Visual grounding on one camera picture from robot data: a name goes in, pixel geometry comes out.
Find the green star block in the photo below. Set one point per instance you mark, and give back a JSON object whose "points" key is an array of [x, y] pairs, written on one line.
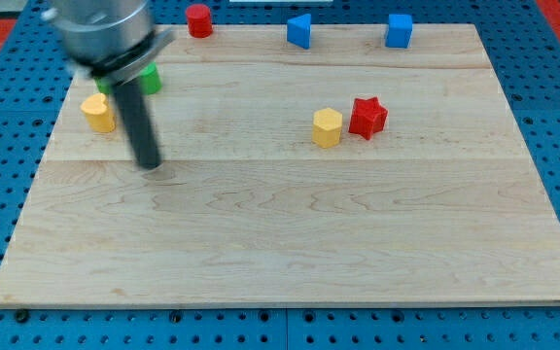
{"points": [[148, 78]]}

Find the red star block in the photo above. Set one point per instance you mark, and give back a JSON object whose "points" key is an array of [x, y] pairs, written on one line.
{"points": [[368, 117]]}

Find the wooden board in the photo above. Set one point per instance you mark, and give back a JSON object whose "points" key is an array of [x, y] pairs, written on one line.
{"points": [[442, 208]]}

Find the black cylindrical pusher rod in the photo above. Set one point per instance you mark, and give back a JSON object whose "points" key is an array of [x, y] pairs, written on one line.
{"points": [[137, 123]]}

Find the yellow hexagon block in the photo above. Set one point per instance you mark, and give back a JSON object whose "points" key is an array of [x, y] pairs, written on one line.
{"points": [[327, 125]]}

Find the red cylinder block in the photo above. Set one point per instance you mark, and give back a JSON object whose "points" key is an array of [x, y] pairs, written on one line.
{"points": [[199, 20]]}

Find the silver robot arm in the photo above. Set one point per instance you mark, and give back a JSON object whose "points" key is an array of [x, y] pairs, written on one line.
{"points": [[114, 40]]}

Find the blue cube block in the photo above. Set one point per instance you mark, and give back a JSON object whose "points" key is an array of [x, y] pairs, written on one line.
{"points": [[399, 32]]}

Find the blue triangle block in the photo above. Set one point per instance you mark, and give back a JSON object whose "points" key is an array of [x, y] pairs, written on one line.
{"points": [[299, 31]]}

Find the yellow heart block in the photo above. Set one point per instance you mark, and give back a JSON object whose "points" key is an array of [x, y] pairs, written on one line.
{"points": [[98, 113]]}

